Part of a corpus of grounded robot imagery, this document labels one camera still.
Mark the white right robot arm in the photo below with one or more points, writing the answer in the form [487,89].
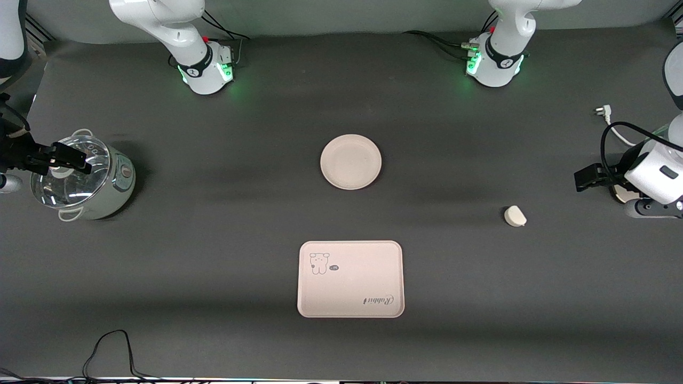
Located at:
[203,69]

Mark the round cream plate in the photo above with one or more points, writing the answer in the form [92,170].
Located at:
[351,162]

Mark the aluminium frame rail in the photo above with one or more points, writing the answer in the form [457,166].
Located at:
[38,28]
[675,20]

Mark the cream rectangular rabbit tray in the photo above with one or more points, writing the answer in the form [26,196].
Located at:
[352,288]

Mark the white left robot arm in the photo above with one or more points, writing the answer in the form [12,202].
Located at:
[499,64]

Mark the cream appliance with dark trim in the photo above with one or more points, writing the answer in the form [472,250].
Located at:
[623,193]

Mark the white steamed bun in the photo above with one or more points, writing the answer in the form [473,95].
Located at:
[515,216]

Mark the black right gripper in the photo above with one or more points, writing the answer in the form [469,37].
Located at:
[12,158]

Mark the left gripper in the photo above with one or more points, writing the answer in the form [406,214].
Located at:
[608,175]

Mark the pale green electric pot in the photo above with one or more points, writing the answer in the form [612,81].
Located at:
[116,193]

